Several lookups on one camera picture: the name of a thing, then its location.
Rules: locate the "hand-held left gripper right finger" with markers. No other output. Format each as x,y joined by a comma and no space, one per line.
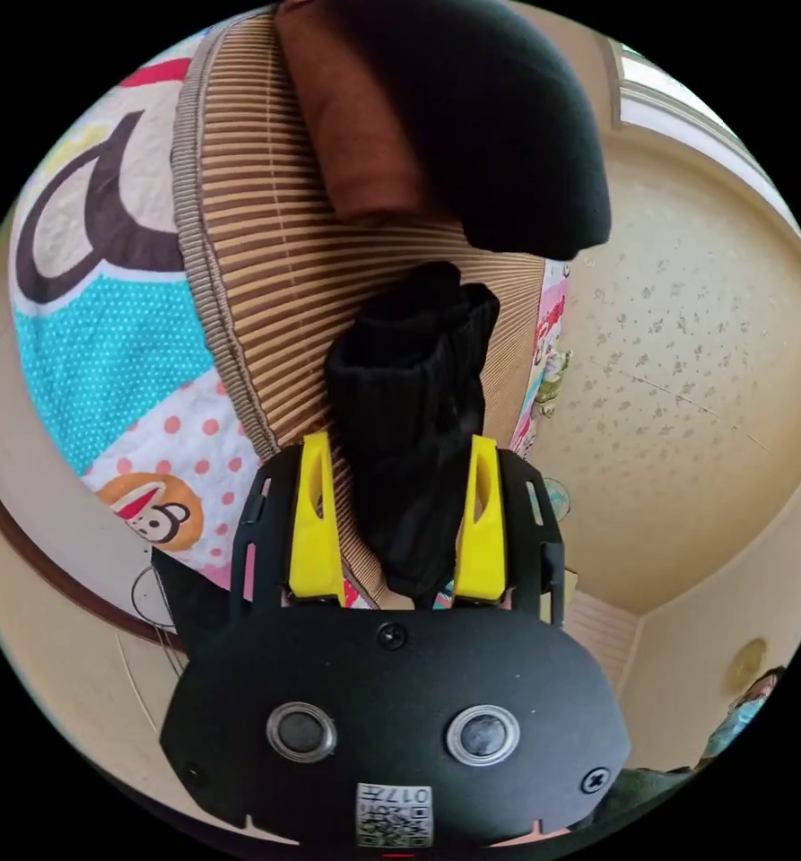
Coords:
484,545

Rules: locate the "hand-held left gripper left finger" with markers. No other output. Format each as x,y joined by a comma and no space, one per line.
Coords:
312,538

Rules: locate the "window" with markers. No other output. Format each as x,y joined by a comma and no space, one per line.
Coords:
669,87

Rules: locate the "black pants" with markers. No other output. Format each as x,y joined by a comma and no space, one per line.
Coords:
407,403

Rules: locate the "person's body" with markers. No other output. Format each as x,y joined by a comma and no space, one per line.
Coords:
743,720

